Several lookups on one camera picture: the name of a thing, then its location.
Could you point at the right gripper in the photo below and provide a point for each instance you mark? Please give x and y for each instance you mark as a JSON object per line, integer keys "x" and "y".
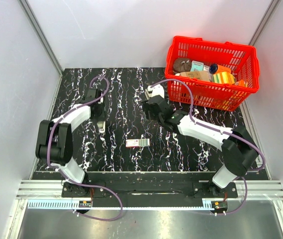
{"x": 146, "y": 108}

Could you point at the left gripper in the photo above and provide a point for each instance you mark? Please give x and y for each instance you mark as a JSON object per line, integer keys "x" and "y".
{"x": 101, "y": 118}

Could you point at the white stapler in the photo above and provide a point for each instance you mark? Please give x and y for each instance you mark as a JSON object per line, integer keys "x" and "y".
{"x": 101, "y": 126}

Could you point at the grey staple magazine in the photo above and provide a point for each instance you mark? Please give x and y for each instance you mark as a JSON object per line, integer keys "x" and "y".
{"x": 148, "y": 94}

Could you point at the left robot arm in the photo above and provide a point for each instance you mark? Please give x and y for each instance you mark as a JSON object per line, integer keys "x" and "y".
{"x": 55, "y": 140}

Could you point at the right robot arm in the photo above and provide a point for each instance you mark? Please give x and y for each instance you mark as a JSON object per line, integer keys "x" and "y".
{"x": 236, "y": 145}

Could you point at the staple box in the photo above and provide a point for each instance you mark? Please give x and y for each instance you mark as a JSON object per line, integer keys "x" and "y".
{"x": 143, "y": 142}

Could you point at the brown round item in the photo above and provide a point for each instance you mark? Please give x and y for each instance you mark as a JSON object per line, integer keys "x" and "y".
{"x": 182, "y": 65}

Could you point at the cardboard box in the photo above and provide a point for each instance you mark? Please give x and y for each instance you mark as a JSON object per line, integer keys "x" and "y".
{"x": 199, "y": 75}

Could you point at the teal small box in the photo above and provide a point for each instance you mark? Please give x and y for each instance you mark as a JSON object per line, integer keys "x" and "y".
{"x": 196, "y": 66}

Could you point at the blue capped orange bottle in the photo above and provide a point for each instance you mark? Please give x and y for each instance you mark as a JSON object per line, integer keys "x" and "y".
{"x": 216, "y": 68}

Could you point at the red plastic basket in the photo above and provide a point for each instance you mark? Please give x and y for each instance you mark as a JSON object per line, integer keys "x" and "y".
{"x": 241, "y": 59}

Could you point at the green orange box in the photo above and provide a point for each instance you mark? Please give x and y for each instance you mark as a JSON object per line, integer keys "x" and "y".
{"x": 224, "y": 78}

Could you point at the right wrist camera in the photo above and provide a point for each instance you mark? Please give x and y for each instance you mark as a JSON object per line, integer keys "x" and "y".
{"x": 157, "y": 90}

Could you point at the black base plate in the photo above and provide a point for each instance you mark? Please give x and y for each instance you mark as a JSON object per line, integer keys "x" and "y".
{"x": 196, "y": 189}

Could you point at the aluminium rail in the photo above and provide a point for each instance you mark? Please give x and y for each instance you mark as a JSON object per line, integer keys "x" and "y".
{"x": 254, "y": 190}

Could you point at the white cable duct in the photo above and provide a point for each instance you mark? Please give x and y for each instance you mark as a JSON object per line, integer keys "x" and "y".
{"x": 59, "y": 204}

